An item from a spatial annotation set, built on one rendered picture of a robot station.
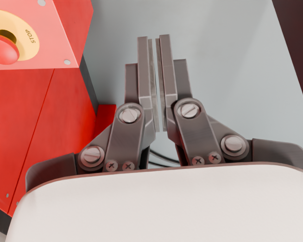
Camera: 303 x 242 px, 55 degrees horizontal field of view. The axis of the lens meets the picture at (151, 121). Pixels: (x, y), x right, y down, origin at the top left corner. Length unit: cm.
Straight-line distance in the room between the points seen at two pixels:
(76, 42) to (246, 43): 110
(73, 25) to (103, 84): 123
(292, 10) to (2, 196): 77
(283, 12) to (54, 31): 48
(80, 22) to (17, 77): 50
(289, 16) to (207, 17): 67
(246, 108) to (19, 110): 127
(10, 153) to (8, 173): 5
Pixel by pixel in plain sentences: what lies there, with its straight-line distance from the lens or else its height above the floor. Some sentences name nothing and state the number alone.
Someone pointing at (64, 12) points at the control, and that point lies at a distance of 36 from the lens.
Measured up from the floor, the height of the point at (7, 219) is 84.
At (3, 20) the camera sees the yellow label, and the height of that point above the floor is 78.
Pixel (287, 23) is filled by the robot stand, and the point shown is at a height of 55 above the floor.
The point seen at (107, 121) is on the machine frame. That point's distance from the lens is 166.
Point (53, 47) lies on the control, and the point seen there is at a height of 78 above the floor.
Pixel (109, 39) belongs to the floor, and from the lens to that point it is 138.
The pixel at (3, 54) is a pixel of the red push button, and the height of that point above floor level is 81.
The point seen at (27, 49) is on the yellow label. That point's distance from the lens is 39.
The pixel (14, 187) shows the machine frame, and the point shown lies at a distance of 88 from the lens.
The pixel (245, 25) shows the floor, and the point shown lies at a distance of 134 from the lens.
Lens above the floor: 104
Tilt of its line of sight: 35 degrees down
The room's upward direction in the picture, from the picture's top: 177 degrees counter-clockwise
